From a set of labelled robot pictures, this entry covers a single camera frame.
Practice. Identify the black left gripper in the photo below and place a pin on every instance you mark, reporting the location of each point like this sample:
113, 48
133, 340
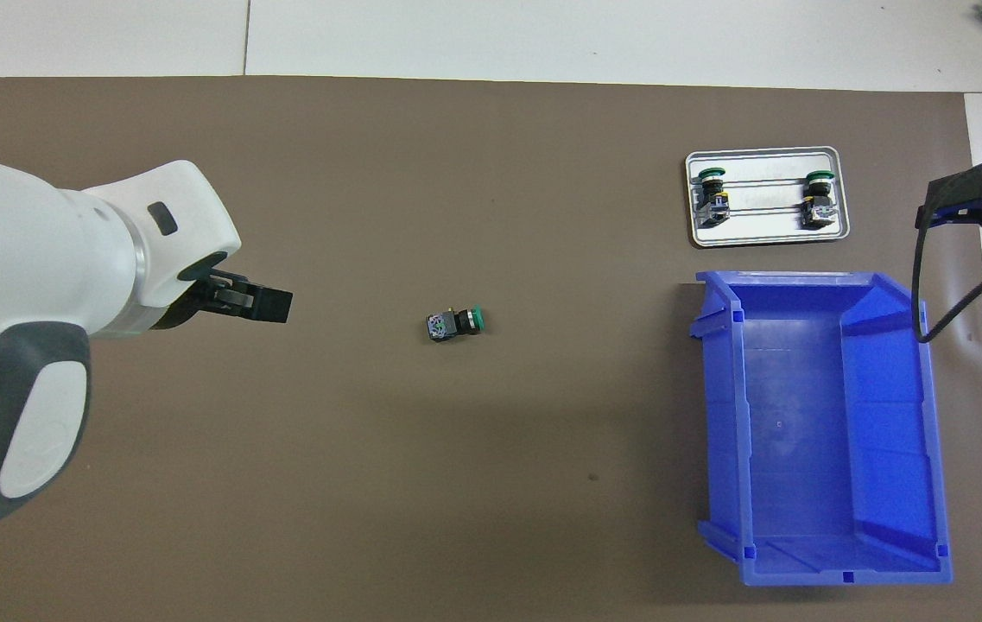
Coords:
193, 309

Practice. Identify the green push button switch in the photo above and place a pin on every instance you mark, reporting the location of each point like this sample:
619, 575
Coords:
820, 207
712, 200
456, 323

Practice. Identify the blue plastic storage bin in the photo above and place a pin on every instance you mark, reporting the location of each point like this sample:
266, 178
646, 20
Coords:
801, 432

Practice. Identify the silver metal tray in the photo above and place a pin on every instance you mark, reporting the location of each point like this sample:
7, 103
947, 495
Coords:
767, 238

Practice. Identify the brown table mat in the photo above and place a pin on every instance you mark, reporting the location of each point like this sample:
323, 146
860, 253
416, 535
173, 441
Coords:
456, 475

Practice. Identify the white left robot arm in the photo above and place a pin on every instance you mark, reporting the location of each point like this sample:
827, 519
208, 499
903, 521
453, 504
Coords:
24, 259

